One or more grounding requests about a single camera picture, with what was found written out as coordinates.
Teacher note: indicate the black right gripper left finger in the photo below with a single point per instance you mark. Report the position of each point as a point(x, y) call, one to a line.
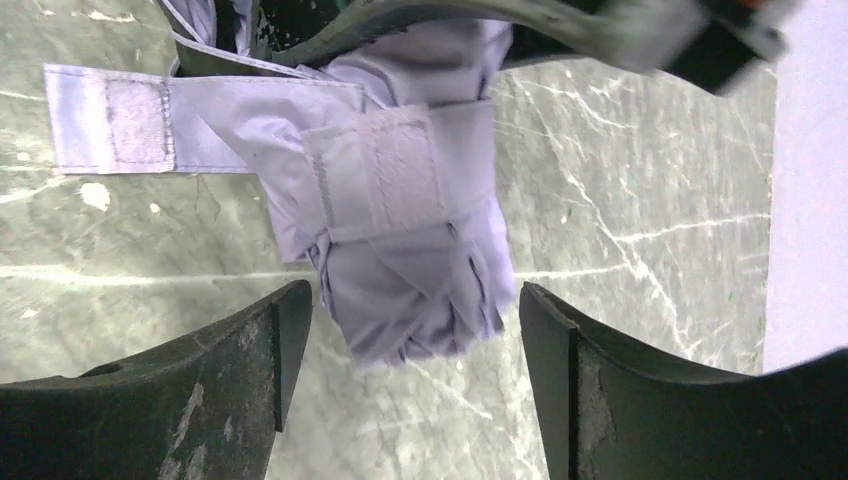
point(206, 405)

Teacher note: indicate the black and lavender umbrella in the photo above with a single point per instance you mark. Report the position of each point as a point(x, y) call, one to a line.
point(378, 168)

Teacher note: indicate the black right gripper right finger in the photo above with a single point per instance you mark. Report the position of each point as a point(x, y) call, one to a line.
point(610, 406)

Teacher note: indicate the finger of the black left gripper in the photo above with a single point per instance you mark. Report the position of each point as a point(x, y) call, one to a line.
point(709, 44)

